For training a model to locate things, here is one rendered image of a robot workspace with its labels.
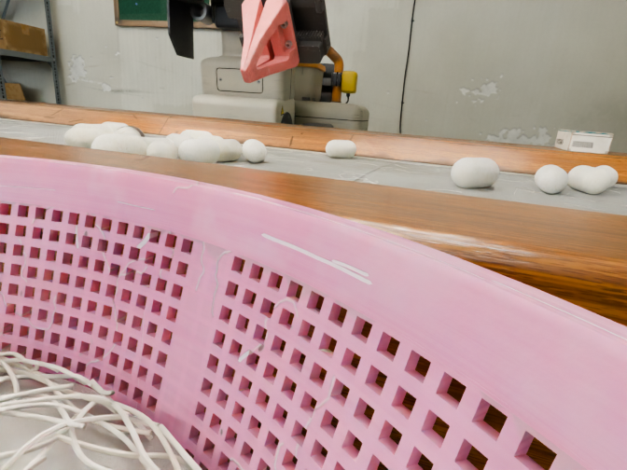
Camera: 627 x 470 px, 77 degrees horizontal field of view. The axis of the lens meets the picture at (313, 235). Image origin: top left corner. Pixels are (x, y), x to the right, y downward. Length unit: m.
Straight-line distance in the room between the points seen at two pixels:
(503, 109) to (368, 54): 0.78
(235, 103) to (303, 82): 0.36
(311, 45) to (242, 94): 0.61
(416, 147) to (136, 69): 2.62
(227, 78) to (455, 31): 1.58
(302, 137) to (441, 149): 0.16
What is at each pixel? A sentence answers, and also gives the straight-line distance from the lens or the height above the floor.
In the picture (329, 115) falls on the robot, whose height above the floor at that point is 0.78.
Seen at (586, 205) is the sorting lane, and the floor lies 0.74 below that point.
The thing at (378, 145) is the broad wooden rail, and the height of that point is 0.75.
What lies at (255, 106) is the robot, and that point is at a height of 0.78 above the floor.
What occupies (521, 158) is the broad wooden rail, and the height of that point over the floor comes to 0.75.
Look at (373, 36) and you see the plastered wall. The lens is 2.41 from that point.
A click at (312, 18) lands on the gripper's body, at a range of 0.46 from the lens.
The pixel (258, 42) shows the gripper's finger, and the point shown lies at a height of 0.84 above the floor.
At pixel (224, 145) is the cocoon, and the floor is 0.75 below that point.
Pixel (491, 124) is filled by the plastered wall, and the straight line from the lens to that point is 2.39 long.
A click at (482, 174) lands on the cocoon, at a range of 0.30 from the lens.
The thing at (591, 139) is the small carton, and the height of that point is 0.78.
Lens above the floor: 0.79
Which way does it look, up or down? 17 degrees down
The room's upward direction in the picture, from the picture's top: 4 degrees clockwise
